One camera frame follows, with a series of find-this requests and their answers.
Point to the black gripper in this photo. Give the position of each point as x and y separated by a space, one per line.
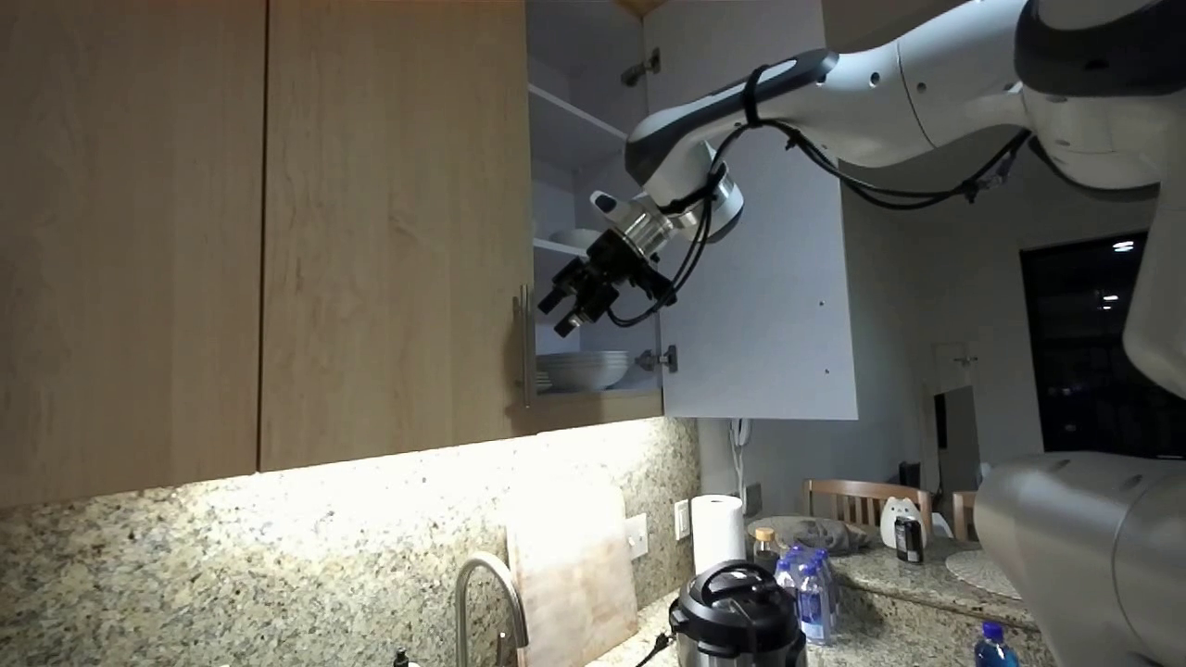
630 272

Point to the light wood cabinet door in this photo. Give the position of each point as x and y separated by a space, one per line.
394 245
124 245

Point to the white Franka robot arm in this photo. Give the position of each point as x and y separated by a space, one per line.
937 86

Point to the white cabinet shelf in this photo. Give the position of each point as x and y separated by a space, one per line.
558 248
575 111

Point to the metal door hinge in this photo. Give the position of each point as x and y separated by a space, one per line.
643 65
656 359

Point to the white-lined cabinet door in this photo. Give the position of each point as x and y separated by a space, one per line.
765 319

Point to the wide white bowl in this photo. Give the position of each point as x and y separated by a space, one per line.
578 235

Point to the white paper towel roll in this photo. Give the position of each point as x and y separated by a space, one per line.
716 530

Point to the wooden cutting board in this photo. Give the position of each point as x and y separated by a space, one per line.
575 594

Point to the curved metal faucet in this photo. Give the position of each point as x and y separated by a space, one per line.
459 618

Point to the wooden dining chair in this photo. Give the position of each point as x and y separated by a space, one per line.
866 492
964 511

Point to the white jug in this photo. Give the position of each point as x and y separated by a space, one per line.
900 509

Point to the round pale placemat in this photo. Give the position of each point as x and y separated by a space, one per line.
982 576

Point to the dark window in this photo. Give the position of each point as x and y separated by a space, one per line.
1088 358

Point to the blue-capped water bottle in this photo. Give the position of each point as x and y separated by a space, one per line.
993 648

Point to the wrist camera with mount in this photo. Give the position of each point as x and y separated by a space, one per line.
643 228

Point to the wooden wall cabinet carcass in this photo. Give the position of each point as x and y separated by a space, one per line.
578 404

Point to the white wall outlet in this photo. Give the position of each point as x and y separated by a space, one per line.
678 521
633 534

